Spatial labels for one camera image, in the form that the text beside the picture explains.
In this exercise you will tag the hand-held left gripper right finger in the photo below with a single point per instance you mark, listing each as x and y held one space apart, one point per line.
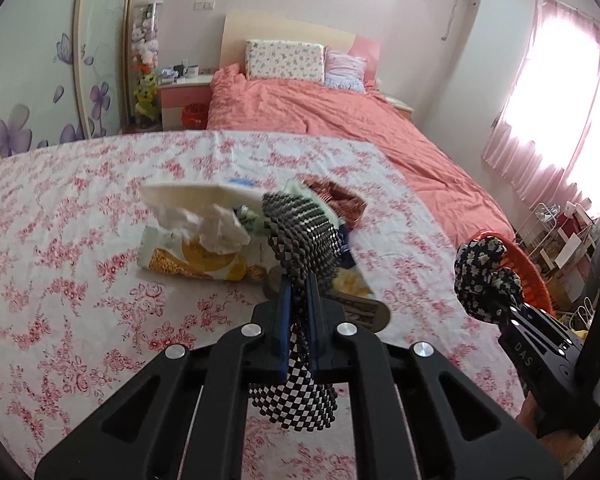
314 320

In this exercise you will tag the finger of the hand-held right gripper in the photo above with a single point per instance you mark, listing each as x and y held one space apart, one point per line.
517 312

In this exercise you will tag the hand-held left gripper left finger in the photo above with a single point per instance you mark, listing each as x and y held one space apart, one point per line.
282 320

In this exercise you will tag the orange plastic basket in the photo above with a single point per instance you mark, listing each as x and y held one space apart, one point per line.
535 280

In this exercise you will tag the black floral cloth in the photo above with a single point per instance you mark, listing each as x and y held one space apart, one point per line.
480 270

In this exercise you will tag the black white checkered cloth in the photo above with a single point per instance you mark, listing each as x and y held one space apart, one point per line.
300 230

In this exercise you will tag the person's right hand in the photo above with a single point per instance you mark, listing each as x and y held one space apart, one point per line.
530 412

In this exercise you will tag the dark blue wrapper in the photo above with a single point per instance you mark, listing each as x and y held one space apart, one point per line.
348 254

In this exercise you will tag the yellow snack packet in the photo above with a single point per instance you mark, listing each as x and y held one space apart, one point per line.
205 260

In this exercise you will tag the green printed wrapper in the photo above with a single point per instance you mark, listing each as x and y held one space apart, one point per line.
252 219

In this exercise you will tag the crumpled white tissue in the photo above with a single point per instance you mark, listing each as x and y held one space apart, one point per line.
220 232

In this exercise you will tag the flat white packet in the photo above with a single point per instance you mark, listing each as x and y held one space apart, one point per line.
190 192

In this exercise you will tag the pink curtain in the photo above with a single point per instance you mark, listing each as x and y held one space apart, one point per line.
545 110

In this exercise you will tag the bed with salmon duvet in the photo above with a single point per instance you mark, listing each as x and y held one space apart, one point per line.
330 110

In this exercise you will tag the pink floral tablecloth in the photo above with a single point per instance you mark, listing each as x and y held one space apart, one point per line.
80 235

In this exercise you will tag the orange mesh wastebasket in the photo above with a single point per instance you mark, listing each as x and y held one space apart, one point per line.
196 116

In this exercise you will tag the small pale nightstand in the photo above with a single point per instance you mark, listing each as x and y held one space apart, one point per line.
399 105

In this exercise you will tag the pink white nightstand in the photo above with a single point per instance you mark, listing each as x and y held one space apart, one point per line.
177 96

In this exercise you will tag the striped pink pillow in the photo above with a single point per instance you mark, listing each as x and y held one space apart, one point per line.
345 71

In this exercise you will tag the floral white pillow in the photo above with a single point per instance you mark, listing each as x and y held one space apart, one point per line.
285 60

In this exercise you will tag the white mug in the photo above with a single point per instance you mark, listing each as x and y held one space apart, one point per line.
192 71

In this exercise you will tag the dark mug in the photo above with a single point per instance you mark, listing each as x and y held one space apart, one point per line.
181 71

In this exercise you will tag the cream pink headboard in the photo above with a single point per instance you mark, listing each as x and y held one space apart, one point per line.
280 27

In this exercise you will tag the clear tube of plush toys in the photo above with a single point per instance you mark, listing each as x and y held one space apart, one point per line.
145 60

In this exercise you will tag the wardrobe with purple flower doors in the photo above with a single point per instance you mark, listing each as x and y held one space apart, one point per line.
35 60

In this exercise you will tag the white wall outlet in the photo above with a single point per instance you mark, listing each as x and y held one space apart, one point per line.
204 6

